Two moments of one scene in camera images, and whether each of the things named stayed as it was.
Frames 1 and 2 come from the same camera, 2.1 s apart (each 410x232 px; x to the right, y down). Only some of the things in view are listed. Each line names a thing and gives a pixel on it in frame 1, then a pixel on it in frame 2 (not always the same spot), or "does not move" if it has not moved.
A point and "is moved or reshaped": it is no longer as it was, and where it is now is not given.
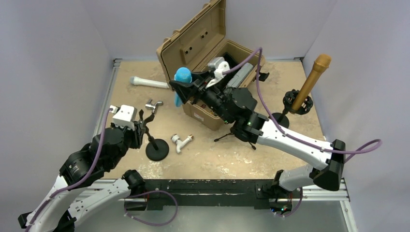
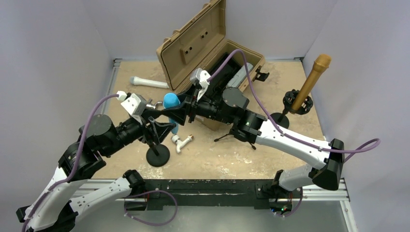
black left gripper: [137, 134] → [161, 129]
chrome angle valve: [149, 106] does not move
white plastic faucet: [175, 138] does not move
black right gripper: [188, 90] → [179, 113]
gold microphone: [321, 65] does not move
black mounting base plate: [159, 195] does not move
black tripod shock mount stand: [217, 139] does not move
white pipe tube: [135, 80] does not move
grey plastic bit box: [241, 74] does not move
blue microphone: [183, 74] → [170, 100]
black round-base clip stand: [156, 150] is moved or reshaped
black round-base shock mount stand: [289, 99] does not move
